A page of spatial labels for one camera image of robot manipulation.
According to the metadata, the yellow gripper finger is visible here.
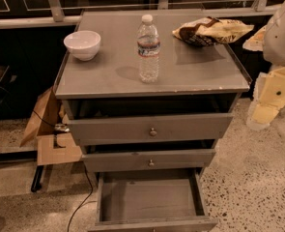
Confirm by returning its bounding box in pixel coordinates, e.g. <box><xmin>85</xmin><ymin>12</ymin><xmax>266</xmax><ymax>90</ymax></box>
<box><xmin>246</xmin><ymin>67</ymin><xmax>285</xmax><ymax>131</ymax></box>

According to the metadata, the clear plastic water bottle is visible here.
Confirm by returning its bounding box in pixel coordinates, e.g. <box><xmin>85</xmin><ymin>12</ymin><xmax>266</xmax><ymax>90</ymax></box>
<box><xmin>137</xmin><ymin>14</ymin><xmax>160</xmax><ymax>83</ymax></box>

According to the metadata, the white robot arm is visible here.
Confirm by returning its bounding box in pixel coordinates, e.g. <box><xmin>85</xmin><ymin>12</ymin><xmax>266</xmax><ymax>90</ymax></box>
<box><xmin>242</xmin><ymin>2</ymin><xmax>285</xmax><ymax>131</ymax></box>

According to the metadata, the grey middle drawer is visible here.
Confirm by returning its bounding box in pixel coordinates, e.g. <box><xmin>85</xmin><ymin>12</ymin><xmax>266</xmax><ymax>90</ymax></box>
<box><xmin>82</xmin><ymin>139</ymin><xmax>217</xmax><ymax>172</ymax></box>

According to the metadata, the grey drawer cabinet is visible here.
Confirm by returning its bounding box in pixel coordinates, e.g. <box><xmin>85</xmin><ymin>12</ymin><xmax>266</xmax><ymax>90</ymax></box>
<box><xmin>55</xmin><ymin>11</ymin><xmax>249</xmax><ymax>232</ymax></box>

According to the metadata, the grey open bottom drawer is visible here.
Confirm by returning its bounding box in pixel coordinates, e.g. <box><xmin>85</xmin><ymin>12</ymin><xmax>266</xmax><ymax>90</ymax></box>
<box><xmin>88</xmin><ymin>168</ymin><xmax>217</xmax><ymax>232</ymax></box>

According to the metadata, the grey top drawer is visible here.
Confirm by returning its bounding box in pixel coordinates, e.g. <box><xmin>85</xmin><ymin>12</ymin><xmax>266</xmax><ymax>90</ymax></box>
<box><xmin>62</xmin><ymin>99</ymin><xmax>239</xmax><ymax>147</ymax></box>

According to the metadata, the yellow brown chip bag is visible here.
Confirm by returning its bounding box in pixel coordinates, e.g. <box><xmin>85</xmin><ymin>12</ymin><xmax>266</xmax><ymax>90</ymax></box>
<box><xmin>172</xmin><ymin>16</ymin><xmax>254</xmax><ymax>47</ymax></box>

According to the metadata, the white ceramic bowl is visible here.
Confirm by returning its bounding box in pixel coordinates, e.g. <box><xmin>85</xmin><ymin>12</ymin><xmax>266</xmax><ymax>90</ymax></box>
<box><xmin>63</xmin><ymin>30</ymin><xmax>101</xmax><ymax>61</ymax></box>

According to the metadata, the white metal railing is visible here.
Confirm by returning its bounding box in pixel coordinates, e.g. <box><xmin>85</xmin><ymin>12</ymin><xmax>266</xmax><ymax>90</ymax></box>
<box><xmin>0</xmin><ymin>0</ymin><xmax>285</xmax><ymax>31</ymax></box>

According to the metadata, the brown cardboard box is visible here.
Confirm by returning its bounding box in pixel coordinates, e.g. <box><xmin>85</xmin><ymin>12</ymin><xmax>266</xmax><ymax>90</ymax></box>
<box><xmin>20</xmin><ymin>88</ymin><xmax>82</xmax><ymax>165</ymax></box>

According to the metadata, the black cable on floor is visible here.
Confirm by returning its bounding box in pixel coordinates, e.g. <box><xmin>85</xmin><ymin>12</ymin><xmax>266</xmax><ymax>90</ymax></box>
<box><xmin>66</xmin><ymin>164</ymin><xmax>95</xmax><ymax>232</ymax></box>

